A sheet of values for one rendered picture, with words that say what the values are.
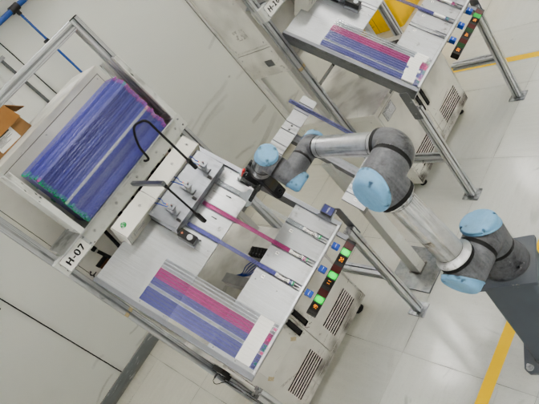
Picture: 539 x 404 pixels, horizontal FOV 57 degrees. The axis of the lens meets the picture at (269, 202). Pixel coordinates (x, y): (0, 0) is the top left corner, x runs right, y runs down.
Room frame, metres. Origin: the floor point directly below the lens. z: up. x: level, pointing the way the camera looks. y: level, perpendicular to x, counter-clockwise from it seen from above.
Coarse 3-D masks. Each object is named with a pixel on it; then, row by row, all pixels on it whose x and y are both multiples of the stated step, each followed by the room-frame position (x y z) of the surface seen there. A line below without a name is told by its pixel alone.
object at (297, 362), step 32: (224, 256) 2.26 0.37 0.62; (224, 288) 2.04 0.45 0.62; (352, 288) 1.90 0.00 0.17; (288, 320) 1.77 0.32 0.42; (320, 320) 1.80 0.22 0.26; (352, 320) 1.85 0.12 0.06; (288, 352) 1.71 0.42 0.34; (320, 352) 1.75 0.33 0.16; (256, 384) 1.63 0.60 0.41; (288, 384) 1.67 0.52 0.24
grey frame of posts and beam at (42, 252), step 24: (72, 24) 2.09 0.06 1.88; (96, 48) 2.09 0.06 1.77; (120, 72) 2.09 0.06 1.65; (144, 96) 2.09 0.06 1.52; (168, 144) 2.03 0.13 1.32; (144, 168) 1.97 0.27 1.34; (120, 192) 1.91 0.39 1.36; (0, 216) 1.80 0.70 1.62; (264, 216) 2.11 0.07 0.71; (96, 240) 1.83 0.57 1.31; (360, 240) 1.66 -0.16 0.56; (48, 264) 1.81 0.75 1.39; (384, 264) 1.65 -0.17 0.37; (96, 288) 1.80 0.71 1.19; (120, 312) 1.79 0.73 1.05; (168, 336) 1.80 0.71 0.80; (192, 360) 1.79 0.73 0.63; (240, 384) 1.80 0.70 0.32
